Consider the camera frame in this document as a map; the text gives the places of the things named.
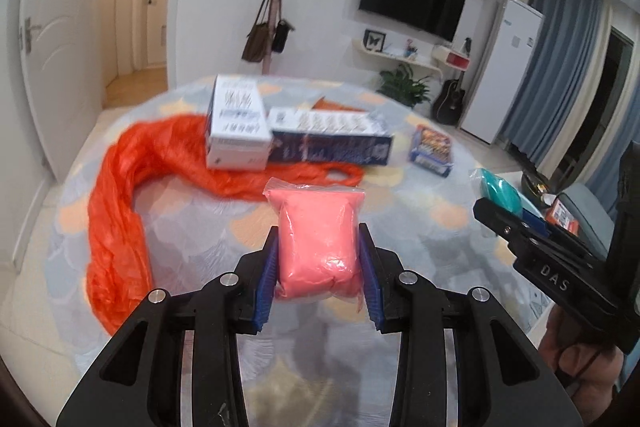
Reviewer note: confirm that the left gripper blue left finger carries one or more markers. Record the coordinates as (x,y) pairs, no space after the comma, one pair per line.
(268,280)

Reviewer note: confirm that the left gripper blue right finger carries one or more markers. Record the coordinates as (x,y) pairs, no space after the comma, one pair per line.
(371,285)

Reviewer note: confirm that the pink clay packet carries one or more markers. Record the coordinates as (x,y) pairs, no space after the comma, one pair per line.
(318,239)

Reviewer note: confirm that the teal clay packet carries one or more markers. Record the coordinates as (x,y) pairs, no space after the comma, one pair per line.
(488,185)

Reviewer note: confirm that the person right hand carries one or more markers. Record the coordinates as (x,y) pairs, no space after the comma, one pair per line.
(595,370)

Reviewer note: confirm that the teal sofa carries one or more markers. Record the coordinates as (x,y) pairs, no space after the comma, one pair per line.
(595,226)

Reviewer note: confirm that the orange cardboard box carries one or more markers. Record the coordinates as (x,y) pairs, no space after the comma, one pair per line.
(559,215)

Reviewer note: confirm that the dark metal bowl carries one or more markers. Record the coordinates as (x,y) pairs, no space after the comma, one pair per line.
(535,187)

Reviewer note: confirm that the blue red snack box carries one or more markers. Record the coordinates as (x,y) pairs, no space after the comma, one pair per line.
(431,150)

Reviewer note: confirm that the black acoustic guitar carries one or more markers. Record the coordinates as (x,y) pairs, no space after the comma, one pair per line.
(448,106)

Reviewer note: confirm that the green potted plant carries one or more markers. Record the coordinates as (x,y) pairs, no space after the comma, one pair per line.
(401,86)

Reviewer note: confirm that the brown hanging handbag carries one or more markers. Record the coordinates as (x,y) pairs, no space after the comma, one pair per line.
(256,42)

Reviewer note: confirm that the white tall refrigerator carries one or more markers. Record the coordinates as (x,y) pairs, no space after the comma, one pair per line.
(511,45)

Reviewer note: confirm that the white wavy lower shelf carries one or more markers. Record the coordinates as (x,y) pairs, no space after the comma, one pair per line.
(416,62)

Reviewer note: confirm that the black hanging bag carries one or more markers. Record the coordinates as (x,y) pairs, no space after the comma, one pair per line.
(281,31)

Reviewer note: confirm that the blue window curtain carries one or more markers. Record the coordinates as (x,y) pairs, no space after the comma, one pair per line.
(555,74)

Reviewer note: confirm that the white room door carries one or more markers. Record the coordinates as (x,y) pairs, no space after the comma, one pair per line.
(62,75)

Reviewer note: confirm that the red white wall box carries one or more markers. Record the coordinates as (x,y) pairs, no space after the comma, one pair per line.
(450,58)

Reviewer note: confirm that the butterfly picture frame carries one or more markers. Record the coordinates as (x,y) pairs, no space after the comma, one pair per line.
(374,40)

